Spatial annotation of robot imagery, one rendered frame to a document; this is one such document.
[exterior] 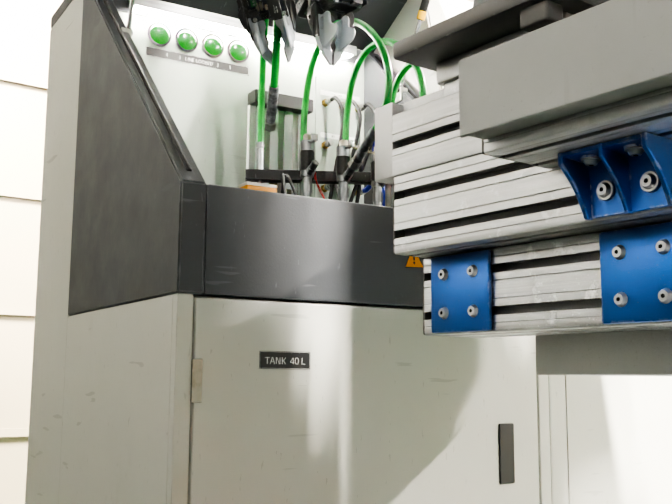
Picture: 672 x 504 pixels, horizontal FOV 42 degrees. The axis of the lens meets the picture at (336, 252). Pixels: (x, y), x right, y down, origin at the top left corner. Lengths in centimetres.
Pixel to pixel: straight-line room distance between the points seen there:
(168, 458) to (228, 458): 8
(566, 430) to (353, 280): 51
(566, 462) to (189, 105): 103
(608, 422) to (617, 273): 91
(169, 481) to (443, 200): 56
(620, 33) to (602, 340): 39
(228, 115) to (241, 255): 70
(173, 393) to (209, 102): 85
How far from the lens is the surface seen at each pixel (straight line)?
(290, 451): 132
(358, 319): 138
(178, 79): 191
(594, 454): 171
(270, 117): 159
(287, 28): 150
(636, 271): 83
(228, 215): 129
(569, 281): 88
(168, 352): 126
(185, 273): 125
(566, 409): 166
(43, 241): 204
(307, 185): 165
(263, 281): 130
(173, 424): 124
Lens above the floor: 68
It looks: 8 degrees up
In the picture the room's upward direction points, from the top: straight up
